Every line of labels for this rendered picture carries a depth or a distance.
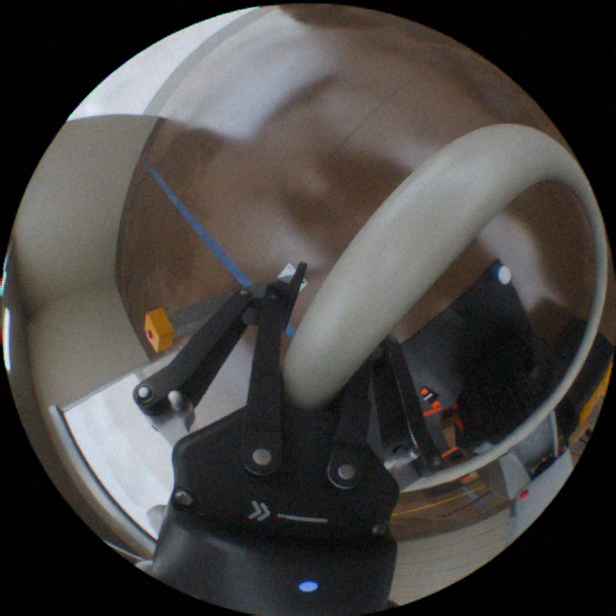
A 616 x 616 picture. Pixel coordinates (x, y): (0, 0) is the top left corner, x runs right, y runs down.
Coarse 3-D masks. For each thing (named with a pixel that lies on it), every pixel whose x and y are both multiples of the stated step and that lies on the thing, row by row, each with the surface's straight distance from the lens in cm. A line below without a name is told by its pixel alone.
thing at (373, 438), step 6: (372, 384) 144; (372, 390) 140; (372, 396) 137; (372, 402) 134; (372, 408) 131; (372, 414) 129; (372, 420) 126; (372, 426) 124; (378, 426) 129; (372, 432) 122; (378, 432) 127; (372, 438) 121; (378, 438) 125; (372, 444) 119; (378, 444) 123; (378, 450) 122; (378, 456) 120
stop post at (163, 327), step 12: (288, 264) 156; (288, 276) 153; (252, 288) 120; (264, 288) 126; (300, 288) 154; (204, 300) 99; (216, 300) 101; (156, 312) 86; (168, 312) 89; (180, 312) 91; (192, 312) 92; (204, 312) 94; (156, 324) 82; (168, 324) 83; (180, 324) 87; (192, 324) 92; (156, 336) 82; (168, 336) 83; (156, 348) 87
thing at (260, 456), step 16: (272, 288) 13; (272, 304) 13; (272, 320) 12; (256, 336) 10; (272, 336) 11; (256, 352) 10; (272, 352) 10; (256, 368) 9; (272, 368) 9; (256, 384) 8; (272, 384) 8; (256, 400) 8; (272, 400) 8; (256, 416) 7; (272, 416) 7; (256, 432) 7; (272, 432) 7; (256, 448) 6; (272, 448) 7; (256, 464) 6; (272, 464) 6
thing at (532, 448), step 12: (552, 420) 49; (540, 432) 59; (552, 432) 58; (516, 444) 55; (528, 444) 60; (540, 444) 66; (552, 444) 76; (516, 456) 51; (528, 456) 68; (540, 456) 77; (528, 468) 76; (528, 480) 80
